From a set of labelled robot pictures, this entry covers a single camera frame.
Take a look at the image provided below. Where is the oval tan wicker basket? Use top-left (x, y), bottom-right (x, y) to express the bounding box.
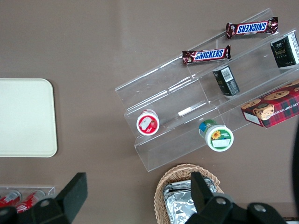
top-left (154, 163), bottom-right (225, 224)

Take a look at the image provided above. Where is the beige plastic tray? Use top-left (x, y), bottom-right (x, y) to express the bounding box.
top-left (0, 78), bottom-right (58, 158)

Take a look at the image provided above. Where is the red cola bottle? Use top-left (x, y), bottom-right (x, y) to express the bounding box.
top-left (0, 190), bottom-right (22, 209)
top-left (15, 189), bottom-right (46, 214)

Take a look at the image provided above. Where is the blurred black wrist cable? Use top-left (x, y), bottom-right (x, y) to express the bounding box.
top-left (289, 123), bottom-right (299, 207)

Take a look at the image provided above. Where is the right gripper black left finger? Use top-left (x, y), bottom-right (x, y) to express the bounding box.
top-left (17, 172), bottom-right (89, 224)

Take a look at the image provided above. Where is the Snickers chocolate bar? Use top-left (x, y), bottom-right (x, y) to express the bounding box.
top-left (182, 44), bottom-right (232, 67)
top-left (225, 16), bottom-right (279, 40)

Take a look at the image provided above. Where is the stack of foil containers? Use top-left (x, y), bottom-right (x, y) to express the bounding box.
top-left (162, 178), bottom-right (221, 224)

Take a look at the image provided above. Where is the small black carton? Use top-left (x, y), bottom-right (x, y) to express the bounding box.
top-left (212, 65), bottom-right (241, 97)
top-left (270, 32), bottom-right (299, 69)

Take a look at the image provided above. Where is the red lid yogurt cup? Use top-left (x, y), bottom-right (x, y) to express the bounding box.
top-left (136, 108), bottom-right (161, 136)

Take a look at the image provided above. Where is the red tartan cookie box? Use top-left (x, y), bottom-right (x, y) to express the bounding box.
top-left (240, 79), bottom-right (299, 129)

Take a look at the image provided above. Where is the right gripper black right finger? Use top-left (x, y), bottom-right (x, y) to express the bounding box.
top-left (184, 171), bottom-right (249, 224)

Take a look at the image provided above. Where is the green lid yogurt cup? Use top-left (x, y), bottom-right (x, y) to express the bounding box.
top-left (198, 119), bottom-right (235, 152)

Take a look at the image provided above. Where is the clear acrylic stepped stand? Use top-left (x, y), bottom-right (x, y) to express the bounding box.
top-left (114, 7), bottom-right (299, 173)

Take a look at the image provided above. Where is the clear acrylic bottle rack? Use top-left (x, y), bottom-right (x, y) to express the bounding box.
top-left (0, 185), bottom-right (57, 204)

